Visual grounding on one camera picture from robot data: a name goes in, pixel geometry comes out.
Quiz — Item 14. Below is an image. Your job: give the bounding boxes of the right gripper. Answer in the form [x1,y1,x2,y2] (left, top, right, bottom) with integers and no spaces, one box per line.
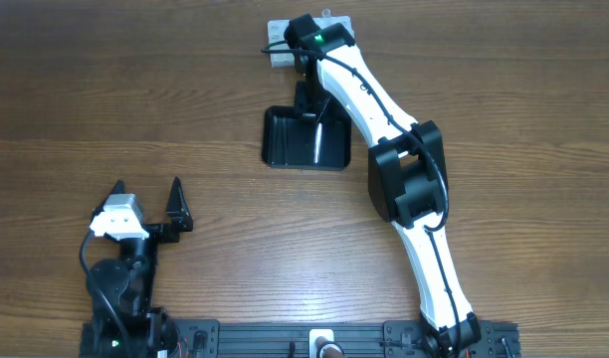
[293,54,335,123]

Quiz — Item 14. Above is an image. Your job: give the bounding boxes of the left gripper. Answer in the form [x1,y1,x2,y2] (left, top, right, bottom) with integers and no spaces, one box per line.
[91,176,195,245]

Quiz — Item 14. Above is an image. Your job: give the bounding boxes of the white test tube rack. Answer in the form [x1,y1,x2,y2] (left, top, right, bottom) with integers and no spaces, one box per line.
[267,16,356,70]

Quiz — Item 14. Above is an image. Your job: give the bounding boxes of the black tray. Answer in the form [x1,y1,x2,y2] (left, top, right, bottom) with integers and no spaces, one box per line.
[260,103,354,172]

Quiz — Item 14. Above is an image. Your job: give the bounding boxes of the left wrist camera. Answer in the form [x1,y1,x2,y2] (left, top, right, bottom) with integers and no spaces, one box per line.
[89,192,150,242]

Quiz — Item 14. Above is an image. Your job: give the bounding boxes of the mounting rail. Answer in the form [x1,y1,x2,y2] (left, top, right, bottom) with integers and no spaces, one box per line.
[80,319,522,358]

